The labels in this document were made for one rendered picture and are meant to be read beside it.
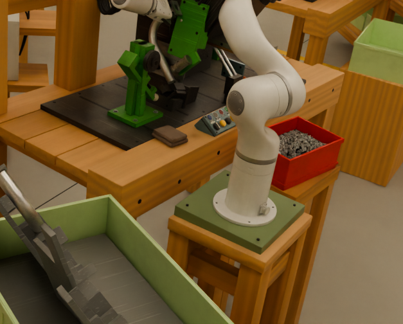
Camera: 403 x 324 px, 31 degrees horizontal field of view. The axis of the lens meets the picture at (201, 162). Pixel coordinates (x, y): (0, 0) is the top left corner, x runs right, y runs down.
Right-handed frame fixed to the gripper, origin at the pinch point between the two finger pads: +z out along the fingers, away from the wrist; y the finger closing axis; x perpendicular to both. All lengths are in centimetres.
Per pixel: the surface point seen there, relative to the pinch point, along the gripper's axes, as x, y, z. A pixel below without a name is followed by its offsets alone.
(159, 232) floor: 83, -65, 75
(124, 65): 9.8, -19.6, -27.1
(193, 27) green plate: -5.0, -9.1, 2.6
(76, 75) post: 41.3, -6.9, -8.8
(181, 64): 3.4, -19.8, 0.0
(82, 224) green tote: 13, -69, -70
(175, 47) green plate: 5.0, -11.7, 3.4
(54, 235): -12, -75, -113
